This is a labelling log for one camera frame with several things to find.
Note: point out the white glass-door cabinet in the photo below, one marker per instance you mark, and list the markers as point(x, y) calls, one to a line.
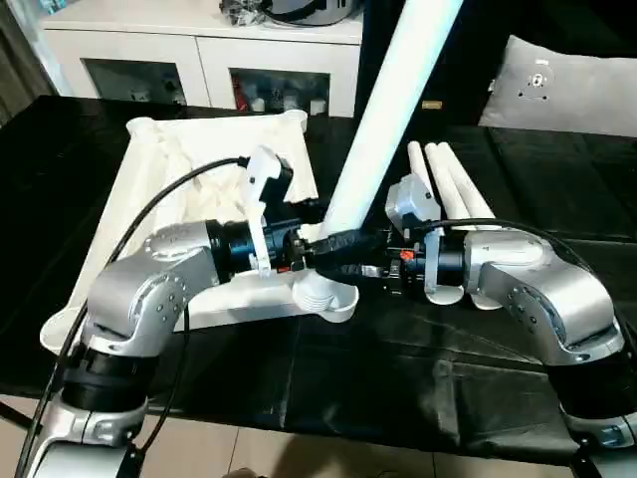
point(199, 55)

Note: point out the grey pot on cabinet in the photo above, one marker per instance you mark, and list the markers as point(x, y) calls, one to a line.
point(303, 10)

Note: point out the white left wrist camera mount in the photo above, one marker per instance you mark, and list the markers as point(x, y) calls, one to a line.
point(259, 174)

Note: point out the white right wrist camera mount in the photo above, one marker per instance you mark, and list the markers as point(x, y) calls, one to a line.
point(413, 199)

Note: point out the grey pillow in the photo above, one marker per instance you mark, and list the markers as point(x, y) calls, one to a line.
point(562, 89)

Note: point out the small brown tag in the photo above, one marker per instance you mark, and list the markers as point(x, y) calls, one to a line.
point(432, 105)

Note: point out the small white jar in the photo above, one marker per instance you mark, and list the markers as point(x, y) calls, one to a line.
point(258, 104)
point(315, 106)

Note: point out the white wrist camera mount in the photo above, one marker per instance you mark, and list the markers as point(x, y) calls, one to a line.
point(413, 199)
point(259, 174)

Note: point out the black table mat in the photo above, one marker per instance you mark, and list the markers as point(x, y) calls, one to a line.
point(398, 373)

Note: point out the white plastic table top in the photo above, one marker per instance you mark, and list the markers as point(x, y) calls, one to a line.
point(214, 139)

